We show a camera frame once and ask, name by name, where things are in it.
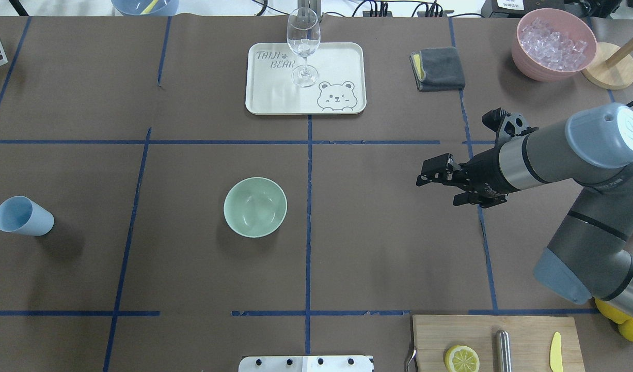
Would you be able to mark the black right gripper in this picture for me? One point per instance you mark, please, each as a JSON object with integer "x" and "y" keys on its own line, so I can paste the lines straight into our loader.
{"x": 486, "y": 172}

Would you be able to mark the green ceramic bowl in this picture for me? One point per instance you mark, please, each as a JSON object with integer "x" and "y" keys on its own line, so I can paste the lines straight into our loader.
{"x": 255, "y": 207}

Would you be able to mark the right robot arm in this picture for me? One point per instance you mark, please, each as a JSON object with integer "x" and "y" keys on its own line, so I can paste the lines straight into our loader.
{"x": 586, "y": 257}

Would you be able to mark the pink bowl of ice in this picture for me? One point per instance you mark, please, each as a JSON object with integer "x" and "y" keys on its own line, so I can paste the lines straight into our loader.
{"x": 551, "y": 45}

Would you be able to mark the blue plastic bowl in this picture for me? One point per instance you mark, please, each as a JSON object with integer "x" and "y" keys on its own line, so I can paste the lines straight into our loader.
{"x": 146, "y": 8}

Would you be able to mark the grey folded cloth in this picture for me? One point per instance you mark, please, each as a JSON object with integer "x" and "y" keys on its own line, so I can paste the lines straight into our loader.
{"x": 438, "y": 69}

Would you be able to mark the cream bear print tray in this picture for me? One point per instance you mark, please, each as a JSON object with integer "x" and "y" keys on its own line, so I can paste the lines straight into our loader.
{"x": 339, "y": 90}

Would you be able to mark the wooden cutting board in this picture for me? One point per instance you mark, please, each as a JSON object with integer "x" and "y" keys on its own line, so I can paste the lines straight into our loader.
{"x": 530, "y": 340}

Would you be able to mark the half lemon slice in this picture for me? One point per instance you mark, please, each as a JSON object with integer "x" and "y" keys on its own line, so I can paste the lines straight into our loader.
{"x": 461, "y": 358}

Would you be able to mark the wooden cup stand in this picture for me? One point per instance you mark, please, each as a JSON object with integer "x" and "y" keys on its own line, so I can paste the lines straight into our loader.
{"x": 612, "y": 66}

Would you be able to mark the yellow plastic knife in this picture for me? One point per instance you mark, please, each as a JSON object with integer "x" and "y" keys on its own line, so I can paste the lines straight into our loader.
{"x": 555, "y": 353}

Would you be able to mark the yellow lemon back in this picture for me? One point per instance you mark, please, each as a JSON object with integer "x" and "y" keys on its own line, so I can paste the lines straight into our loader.
{"x": 614, "y": 314}

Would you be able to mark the clear wine glass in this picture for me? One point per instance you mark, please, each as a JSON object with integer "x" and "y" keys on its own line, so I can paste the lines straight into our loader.
{"x": 304, "y": 37}

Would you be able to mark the light blue plastic cup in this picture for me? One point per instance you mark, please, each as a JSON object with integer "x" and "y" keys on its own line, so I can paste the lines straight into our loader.
{"x": 21, "y": 215}

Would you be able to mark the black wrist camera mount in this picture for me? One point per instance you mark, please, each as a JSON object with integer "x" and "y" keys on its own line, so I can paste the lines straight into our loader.
{"x": 507, "y": 126}

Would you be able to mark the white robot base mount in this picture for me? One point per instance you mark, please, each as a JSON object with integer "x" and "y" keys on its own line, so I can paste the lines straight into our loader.
{"x": 308, "y": 363}

